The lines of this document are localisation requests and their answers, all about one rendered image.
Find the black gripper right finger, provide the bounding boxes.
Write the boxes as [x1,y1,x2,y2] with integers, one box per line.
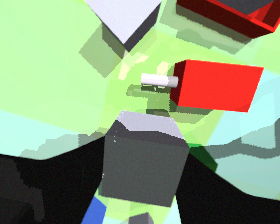
[175,153,280,224]

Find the red tray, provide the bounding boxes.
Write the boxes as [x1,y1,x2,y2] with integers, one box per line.
[176,0,280,39]

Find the green gauge with short grey pin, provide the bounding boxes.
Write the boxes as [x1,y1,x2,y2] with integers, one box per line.
[187,143,218,173]

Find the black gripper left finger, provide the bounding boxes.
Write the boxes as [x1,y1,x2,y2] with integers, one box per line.
[0,136,105,224]

